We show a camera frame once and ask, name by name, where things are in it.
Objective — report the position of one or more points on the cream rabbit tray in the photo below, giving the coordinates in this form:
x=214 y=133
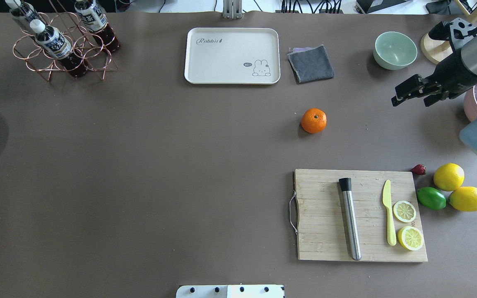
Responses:
x=232 y=56

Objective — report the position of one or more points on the lemon slice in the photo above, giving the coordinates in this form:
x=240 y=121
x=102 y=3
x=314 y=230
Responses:
x=410 y=238
x=404 y=211

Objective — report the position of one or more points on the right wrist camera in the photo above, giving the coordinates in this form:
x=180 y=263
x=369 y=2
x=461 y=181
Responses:
x=457 y=32

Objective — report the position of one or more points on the yellow lemon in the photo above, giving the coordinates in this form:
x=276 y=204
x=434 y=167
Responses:
x=449 y=177
x=464 y=199

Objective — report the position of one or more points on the wooden cup tree stand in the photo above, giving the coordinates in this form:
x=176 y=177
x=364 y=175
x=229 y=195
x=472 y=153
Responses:
x=437 y=50

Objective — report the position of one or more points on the green lime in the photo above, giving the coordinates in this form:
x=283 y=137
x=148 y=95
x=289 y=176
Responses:
x=431 y=198

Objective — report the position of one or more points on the green bowl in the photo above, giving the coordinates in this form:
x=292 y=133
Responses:
x=394 y=50

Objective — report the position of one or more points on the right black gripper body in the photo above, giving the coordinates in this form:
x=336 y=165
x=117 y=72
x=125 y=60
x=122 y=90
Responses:
x=453 y=75

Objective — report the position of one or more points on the wooden cutting board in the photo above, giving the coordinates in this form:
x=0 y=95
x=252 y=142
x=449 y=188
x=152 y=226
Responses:
x=321 y=221

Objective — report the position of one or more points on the tea bottle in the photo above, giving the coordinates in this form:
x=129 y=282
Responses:
x=23 y=13
x=94 y=19
x=54 y=43

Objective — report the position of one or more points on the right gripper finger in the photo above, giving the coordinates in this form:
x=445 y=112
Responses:
x=413 y=87
x=434 y=98

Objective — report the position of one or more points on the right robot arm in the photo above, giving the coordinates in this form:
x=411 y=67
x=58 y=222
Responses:
x=468 y=135

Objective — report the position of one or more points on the red strawberry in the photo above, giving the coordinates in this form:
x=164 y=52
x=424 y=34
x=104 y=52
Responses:
x=419 y=169

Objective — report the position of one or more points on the steel muddler tube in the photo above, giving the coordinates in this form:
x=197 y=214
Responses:
x=351 y=220

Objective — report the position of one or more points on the aluminium frame post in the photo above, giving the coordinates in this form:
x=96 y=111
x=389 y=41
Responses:
x=232 y=9

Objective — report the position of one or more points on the grey folded cloth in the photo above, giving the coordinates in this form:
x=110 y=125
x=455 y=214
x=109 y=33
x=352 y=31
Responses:
x=310 y=64

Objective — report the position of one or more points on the copper wire bottle rack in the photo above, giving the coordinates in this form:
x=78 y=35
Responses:
x=75 y=43

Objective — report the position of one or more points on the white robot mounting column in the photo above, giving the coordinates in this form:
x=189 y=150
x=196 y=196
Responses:
x=231 y=291

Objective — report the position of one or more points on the yellow plastic knife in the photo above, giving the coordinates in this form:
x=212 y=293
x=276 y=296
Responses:
x=387 y=203

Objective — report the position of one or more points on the orange fruit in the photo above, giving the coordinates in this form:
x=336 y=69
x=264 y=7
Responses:
x=314 y=120

